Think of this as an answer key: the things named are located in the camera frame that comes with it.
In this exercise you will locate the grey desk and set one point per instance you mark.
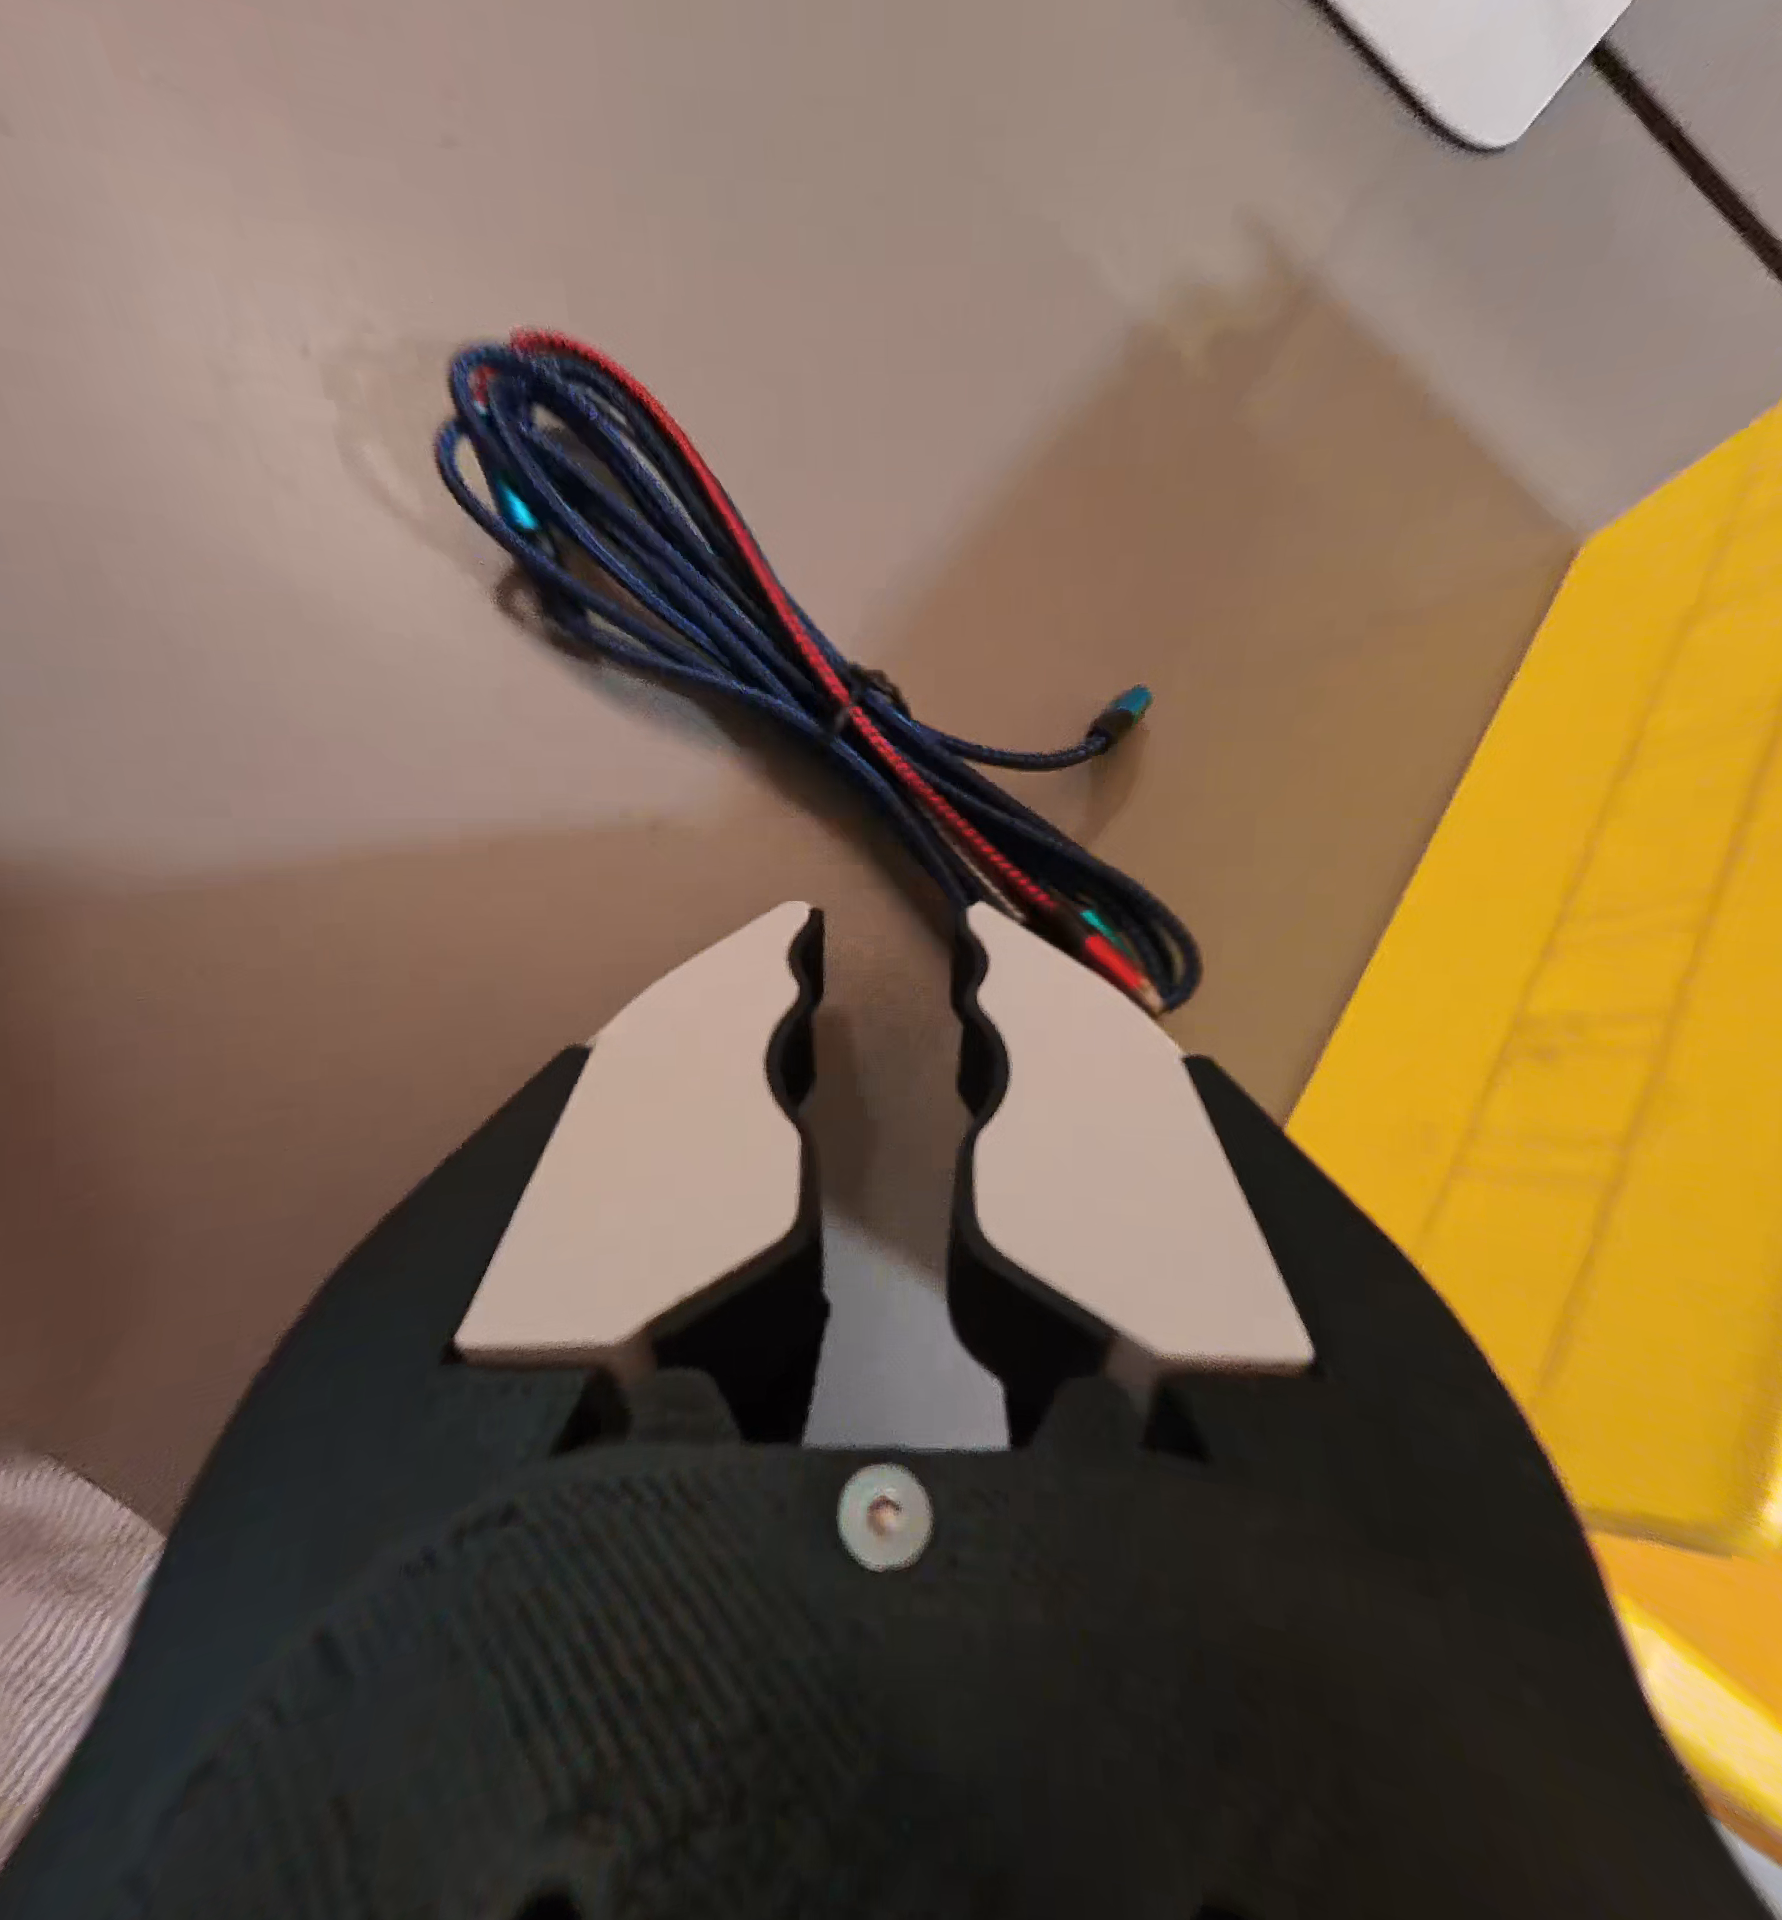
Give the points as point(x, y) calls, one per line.
point(306, 675)

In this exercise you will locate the white rounded base plate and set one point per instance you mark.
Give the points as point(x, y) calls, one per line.
point(1491, 60)

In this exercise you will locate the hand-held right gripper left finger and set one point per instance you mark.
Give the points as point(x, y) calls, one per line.
point(649, 1187)

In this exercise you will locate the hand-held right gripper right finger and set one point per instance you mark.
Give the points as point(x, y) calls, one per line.
point(1116, 1200)

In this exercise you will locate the large yellow storage bin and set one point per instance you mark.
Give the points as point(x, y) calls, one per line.
point(1658, 976)

